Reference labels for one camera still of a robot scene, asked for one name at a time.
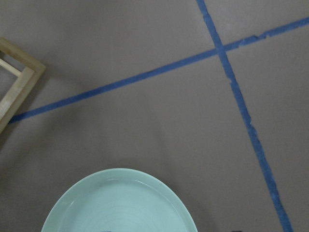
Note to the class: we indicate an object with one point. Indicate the light green ceramic plate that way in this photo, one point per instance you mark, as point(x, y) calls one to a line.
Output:
point(119, 200)

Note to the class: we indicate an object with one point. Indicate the wooden dish rack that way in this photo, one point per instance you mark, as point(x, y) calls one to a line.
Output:
point(23, 85)

